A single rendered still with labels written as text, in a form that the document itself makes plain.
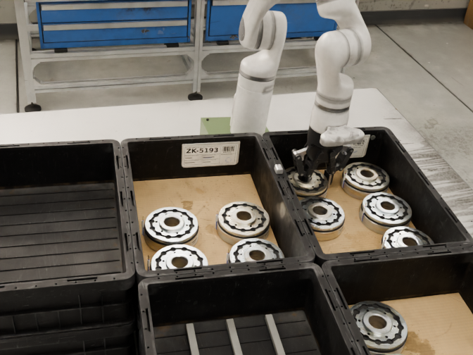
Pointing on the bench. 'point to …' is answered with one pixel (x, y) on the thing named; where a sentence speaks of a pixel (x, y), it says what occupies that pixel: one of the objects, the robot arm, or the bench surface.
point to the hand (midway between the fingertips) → (317, 181)
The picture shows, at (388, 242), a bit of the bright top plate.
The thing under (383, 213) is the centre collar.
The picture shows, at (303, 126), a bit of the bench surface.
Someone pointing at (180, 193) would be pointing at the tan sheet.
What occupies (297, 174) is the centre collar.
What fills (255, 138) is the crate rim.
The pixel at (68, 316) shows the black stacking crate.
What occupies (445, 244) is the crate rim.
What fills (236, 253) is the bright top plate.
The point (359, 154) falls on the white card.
